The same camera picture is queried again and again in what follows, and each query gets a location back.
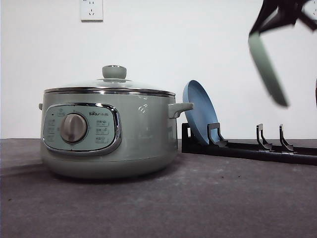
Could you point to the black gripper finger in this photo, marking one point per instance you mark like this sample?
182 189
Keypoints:
277 13
310 22

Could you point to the green plate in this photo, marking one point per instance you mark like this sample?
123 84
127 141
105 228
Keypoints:
267 68

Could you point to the glass steamer lid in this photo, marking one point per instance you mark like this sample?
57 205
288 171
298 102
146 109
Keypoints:
114 81

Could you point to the blue plate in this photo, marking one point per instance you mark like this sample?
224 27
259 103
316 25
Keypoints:
202 112

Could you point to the black plate rack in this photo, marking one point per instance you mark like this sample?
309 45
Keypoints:
283 152

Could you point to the green electric steamer pot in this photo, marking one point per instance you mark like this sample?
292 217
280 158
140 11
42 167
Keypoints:
108 132

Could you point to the white wall socket right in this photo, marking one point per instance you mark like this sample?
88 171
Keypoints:
310 9

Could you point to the white wall socket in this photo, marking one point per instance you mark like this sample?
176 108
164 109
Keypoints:
310 9
91 11

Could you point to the white wall socket left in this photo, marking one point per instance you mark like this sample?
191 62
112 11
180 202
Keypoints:
91 11

